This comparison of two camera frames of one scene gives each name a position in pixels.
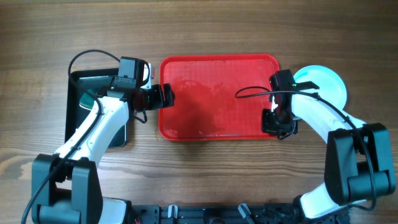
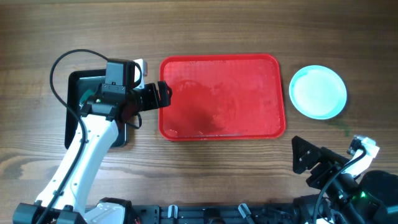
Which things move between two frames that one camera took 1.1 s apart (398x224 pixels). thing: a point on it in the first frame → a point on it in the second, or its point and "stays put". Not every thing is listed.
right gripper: x=267 y=128 → x=328 y=158
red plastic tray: x=204 y=86 stays put
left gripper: x=158 y=102 stays put
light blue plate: x=331 y=88 stays put
